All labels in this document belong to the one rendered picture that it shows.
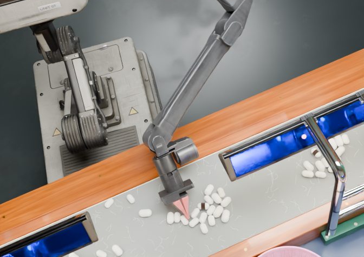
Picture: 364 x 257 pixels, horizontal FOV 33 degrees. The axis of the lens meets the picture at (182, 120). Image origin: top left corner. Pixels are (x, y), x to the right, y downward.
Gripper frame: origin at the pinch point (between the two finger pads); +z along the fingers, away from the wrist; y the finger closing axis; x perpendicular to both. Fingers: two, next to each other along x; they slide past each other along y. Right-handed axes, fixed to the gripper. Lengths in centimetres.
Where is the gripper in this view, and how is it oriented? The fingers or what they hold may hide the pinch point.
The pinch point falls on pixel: (187, 216)
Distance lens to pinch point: 179.6
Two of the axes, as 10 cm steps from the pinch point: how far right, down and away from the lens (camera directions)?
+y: 9.1, -4.0, 0.8
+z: 3.8, 9.1, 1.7
